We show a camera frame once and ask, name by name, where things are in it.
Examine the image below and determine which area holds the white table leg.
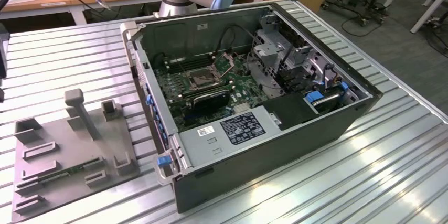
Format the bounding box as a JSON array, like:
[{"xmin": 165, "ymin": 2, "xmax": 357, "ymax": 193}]
[{"xmin": 410, "ymin": 0, "xmax": 448, "ymax": 35}]

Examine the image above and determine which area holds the black graphics card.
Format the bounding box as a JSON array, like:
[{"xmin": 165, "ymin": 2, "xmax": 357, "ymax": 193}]
[{"xmin": 185, "ymin": 89, "xmax": 233, "ymax": 126}]

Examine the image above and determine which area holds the CPU socket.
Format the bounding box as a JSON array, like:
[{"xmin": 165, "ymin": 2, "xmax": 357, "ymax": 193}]
[{"xmin": 187, "ymin": 68, "xmax": 226, "ymax": 91}]

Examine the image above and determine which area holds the blue case latch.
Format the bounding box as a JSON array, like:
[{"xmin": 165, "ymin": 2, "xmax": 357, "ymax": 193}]
[{"xmin": 157, "ymin": 155, "xmax": 174, "ymax": 169}]

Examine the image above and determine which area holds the silver power supply unit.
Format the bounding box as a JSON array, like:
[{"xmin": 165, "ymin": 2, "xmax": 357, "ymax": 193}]
[{"xmin": 175, "ymin": 104, "xmax": 283, "ymax": 168}]

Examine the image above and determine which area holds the black looped case wire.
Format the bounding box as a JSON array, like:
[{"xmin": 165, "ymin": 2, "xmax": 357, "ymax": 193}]
[{"xmin": 214, "ymin": 24, "xmax": 261, "ymax": 54}]

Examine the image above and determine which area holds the silver chipset heatsink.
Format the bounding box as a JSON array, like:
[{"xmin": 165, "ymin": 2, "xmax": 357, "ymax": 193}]
[{"xmin": 231, "ymin": 104, "xmax": 253, "ymax": 114}]

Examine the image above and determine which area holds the black RAM slot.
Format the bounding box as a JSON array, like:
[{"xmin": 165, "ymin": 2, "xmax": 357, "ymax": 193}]
[
  {"xmin": 167, "ymin": 60, "xmax": 214, "ymax": 74},
  {"xmin": 165, "ymin": 55, "xmax": 214, "ymax": 68},
  {"xmin": 170, "ymin": 86, "xmax": 227, "ymax": 103}
]

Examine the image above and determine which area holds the black plastic shroud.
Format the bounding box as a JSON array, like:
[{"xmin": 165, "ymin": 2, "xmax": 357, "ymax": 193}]
[{"xmin": 262, "ymin": 94, "xmax": 322, "ymax": 130}]

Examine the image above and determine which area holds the metal socket cover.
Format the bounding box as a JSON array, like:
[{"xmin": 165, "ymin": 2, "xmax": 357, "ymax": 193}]
[{"xmin": 209, "ymin": 52, "xmax": 243, "ymax": 77}]

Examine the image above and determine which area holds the open black PC case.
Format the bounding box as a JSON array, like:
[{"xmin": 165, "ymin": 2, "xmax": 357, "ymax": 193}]
[{"xmin": 119, "ymin": 0, "xmax": 383, "ymax": 214}]

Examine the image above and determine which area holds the grey parts rack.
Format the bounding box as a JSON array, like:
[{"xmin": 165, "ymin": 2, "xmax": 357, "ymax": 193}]
[{"xmin": 13, "ymin": 88, "xmax": 142, "ymax": 222}]

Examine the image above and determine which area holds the blue disk carrier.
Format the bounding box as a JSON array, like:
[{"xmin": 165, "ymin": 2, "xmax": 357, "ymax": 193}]
[{"xmin": 303, "ymin": 90, "xmax": 326, "ymax": 104}]

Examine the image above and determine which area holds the green motherboard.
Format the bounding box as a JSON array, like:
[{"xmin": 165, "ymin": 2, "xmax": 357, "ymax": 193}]
[{"xmin": 154, "ymin": 53, "xmax": 271, "ymax": 130}]

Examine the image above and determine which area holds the grey metal drive cage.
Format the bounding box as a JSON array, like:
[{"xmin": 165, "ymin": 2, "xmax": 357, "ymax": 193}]
[{"xmin": 250, "ymin": 14, "xmax": 318, "ymax": 95}]

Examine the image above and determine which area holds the green RAM stick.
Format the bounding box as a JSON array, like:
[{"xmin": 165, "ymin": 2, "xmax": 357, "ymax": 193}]
[
  {"xmin": 39, "ymin": 171, "xmax": 74, "ymax": 184},
  {"xmin": 69, "ymin": 158, "xmax": 103, "ymax": 173}
]

